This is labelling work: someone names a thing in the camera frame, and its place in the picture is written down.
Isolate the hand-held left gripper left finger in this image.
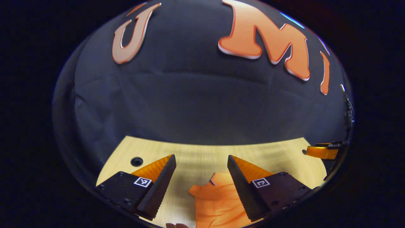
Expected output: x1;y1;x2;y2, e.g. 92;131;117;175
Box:
95;154;177;221

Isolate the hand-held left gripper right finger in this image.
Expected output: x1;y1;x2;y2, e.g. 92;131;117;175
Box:
227;155;320;222

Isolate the orange T-shirt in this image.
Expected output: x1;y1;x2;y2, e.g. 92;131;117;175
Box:
188;172;263;228

